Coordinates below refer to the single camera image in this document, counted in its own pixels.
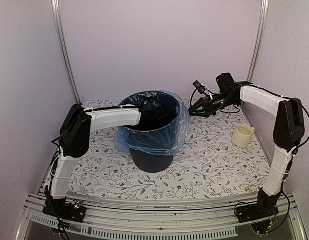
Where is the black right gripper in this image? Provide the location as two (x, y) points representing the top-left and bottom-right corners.
(189, 92), (239, 118)

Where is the blue plastic trash bag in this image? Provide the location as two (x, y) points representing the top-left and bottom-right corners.
(114, 89), (191, 157)

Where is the dark grey trash bin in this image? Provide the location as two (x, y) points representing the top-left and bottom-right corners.
(119, 90), (187, 173)

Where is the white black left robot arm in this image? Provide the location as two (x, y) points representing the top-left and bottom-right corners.
(47, 103), (170, 217)

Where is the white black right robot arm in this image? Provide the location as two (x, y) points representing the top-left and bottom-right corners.
(188, 73), (305, 223)

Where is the cream ceramic mug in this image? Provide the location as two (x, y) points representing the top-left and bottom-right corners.
(232, 124), (255, 148)

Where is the floral patterned table mat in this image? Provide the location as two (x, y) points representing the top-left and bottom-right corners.
(67, 106), (270, 201)

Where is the right camera black cable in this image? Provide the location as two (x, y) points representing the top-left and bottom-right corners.
(189, 87), (199, 108)

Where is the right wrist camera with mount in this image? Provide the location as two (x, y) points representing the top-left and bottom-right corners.
(192, 80), (213, 100)

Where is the aluminium front rail frame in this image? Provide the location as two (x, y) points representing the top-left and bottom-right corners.
(16, 193), (309, 240)

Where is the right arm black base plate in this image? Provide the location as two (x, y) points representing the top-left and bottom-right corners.
(233, 202), (279, 223)

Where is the right aluminium corner post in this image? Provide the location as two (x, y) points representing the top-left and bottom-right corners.
(246, 0), (270, 83)

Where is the aluminium corner post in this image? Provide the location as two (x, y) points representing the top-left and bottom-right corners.
(246, 0), (270, 83)
(51, 0), (82, 104)

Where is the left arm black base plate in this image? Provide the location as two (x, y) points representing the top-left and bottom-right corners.
(42, 198), (87, 223)

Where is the left aluminium corner post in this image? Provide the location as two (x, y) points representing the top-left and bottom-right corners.
(51, 0), (82, 104)

